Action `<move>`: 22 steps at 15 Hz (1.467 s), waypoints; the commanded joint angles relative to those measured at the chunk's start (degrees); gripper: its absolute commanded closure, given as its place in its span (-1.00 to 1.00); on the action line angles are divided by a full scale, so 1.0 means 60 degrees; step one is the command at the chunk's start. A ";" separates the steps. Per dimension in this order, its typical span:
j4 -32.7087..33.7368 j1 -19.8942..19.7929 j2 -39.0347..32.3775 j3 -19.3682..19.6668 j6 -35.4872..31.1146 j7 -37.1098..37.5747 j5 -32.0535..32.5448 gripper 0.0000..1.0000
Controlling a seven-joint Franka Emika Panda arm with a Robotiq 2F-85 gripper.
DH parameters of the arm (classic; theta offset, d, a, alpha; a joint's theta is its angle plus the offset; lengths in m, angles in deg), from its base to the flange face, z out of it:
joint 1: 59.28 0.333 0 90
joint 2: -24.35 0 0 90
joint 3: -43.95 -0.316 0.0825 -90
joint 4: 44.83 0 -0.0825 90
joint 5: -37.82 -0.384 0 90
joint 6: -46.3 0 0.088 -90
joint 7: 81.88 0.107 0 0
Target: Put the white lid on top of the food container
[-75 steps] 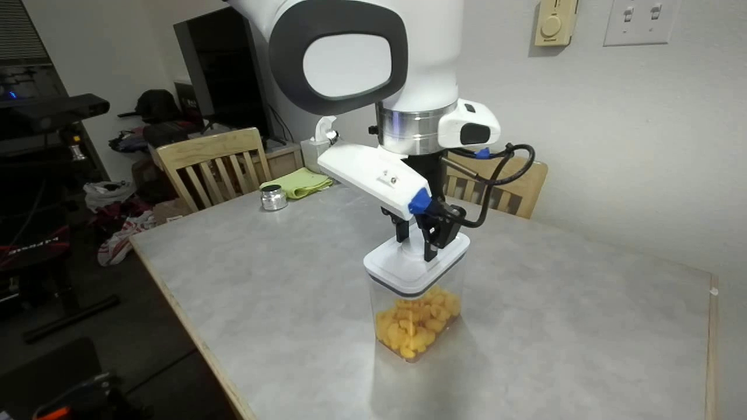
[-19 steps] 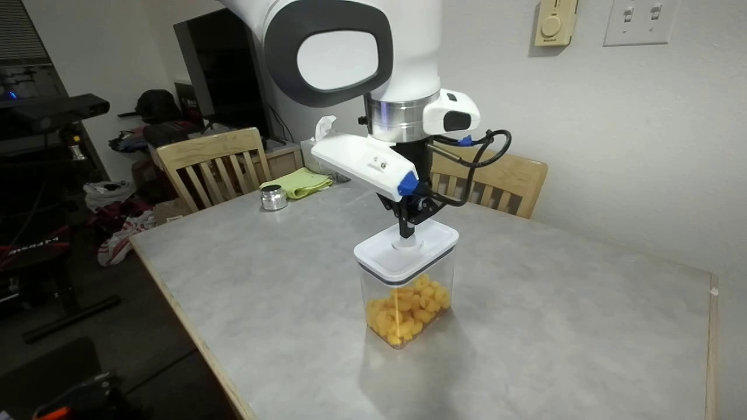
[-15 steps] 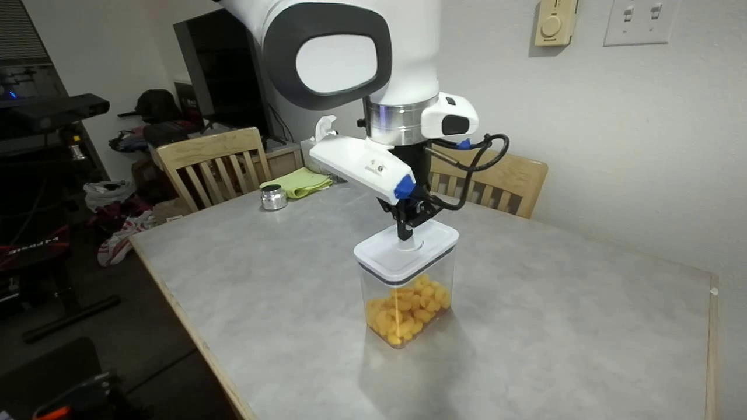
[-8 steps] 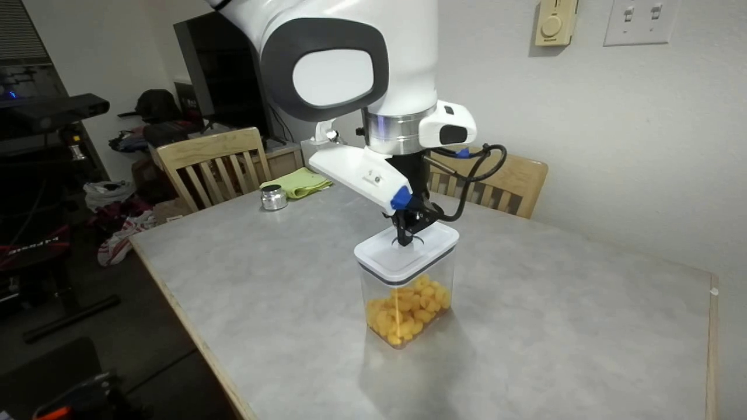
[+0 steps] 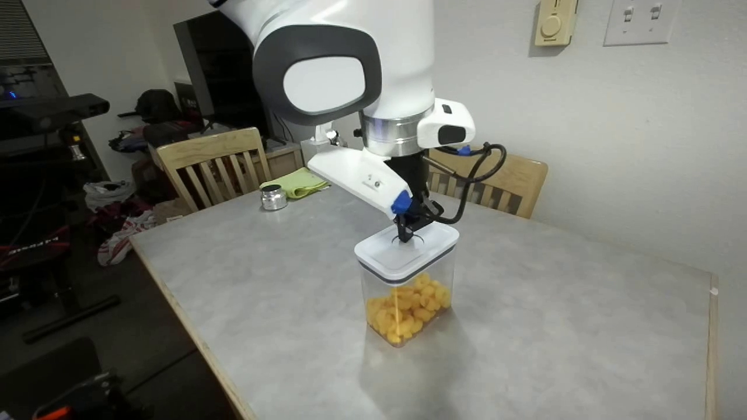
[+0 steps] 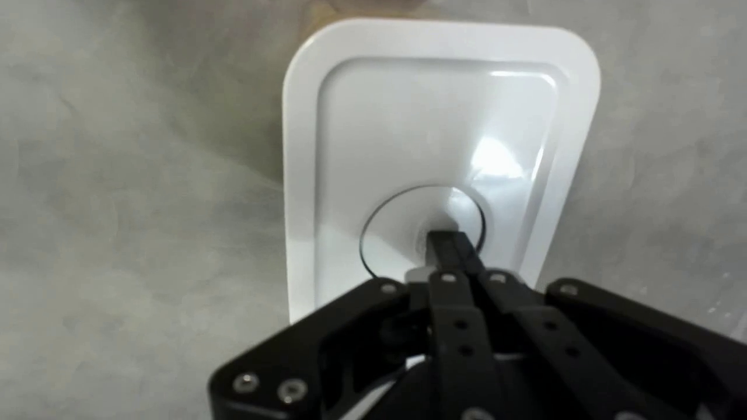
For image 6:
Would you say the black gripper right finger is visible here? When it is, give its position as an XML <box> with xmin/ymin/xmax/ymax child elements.
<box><xmin>453</xmin><ymin>228</ymin><xmax>747</xmax><ymax>420</ymax></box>

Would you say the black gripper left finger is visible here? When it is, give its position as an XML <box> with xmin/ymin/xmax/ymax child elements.
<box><xmin>207</xmin><ymin>228</ymin><xmax>515</xmax><ymax>420</ymax></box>

